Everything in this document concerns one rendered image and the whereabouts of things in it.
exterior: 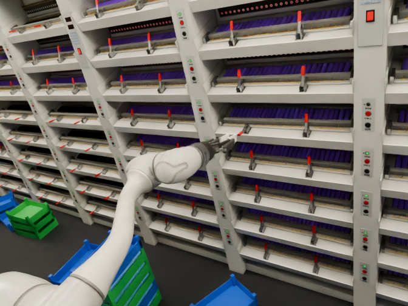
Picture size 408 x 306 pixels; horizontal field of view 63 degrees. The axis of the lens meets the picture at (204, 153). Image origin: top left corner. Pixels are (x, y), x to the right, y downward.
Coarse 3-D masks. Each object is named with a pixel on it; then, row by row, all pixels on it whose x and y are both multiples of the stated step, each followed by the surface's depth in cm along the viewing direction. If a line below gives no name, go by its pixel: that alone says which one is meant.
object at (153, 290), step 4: (156, 284) 189; (152, 288) 186; (156, 288) 189; (148, 292) 183; (152, 292) 186; (148, 296) 183; (152, 296) 186; (144, 300) 180; (148, 300) 183; (140, 304) 177; (144, 304) 180
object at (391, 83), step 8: (392, 48) 116; (392, 56) 117; (400, 56) 116; (392, 64) 118; (400, 64) 117; (392, 72) 111; (400, 72) 110; (392, 80) 111; (400, 80) 111; (384, 88) 108; (392, 88) 110; (400, 88) 109; (384, 96) 111; (392, 96) 109; (400, 96) 108
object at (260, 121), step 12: (228, 120) 156; (240, 120) 153; (252, 120) 149; (264, 120) 146; (276, 120) 143; (288, 120) 141; (300, 120) 138; (312, 120) 136; (324, 120) 133; (336, 120) 131; (348, 120) 129
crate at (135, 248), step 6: (132, 240) 178; (138, 240) 173; (132, 246) 178; (138, 246) 174; (132, 252) 169; (126, 258) 165; (132, 258) 170; (126, 264) 166; (72, 270) 160; (120, 270) 162
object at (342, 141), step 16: (224, 112) 162; (352, 112) 134; (224, 128) 156; (240, 128) 152; (256, 128) 148; (352, 128) 125; (288, 144) 140; (304, 144) 136; (320, 144) 132; (336, 144) 128; (352, 144) 124
